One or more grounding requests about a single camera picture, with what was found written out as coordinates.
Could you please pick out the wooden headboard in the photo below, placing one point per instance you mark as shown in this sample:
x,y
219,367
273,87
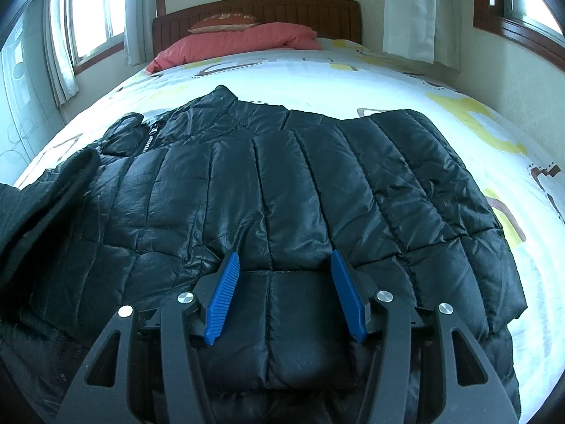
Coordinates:
x,y
309,15

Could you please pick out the bed with patterned sheet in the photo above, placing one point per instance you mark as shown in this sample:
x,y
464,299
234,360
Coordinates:
x,y
309,79

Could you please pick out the brown-framed window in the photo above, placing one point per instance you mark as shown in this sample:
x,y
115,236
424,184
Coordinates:
x,y
499,26

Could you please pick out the black puffer jacket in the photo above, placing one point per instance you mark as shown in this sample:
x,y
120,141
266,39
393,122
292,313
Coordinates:
x,y
287,185

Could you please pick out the pink pillow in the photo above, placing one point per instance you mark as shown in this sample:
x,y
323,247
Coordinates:
x,y
229,44

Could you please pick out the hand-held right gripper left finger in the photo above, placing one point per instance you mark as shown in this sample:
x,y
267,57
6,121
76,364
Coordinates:
x,y
223,300

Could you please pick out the white-framed window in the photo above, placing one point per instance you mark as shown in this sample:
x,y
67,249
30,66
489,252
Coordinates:
x,y
90,13

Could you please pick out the white curtain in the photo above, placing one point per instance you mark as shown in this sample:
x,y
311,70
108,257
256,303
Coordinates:
x,y
141,13
59,53
419,9

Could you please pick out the frosted glass panel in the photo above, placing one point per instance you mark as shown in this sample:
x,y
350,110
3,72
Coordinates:
x,y
22,97

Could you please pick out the dark cloth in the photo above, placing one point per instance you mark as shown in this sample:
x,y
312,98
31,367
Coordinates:
x,y
35,212

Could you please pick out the orange patterned cushion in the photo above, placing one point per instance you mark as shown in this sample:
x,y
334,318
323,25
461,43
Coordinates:
x,y
225,22

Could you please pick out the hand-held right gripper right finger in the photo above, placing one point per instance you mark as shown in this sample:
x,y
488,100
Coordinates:
x,y
348,300

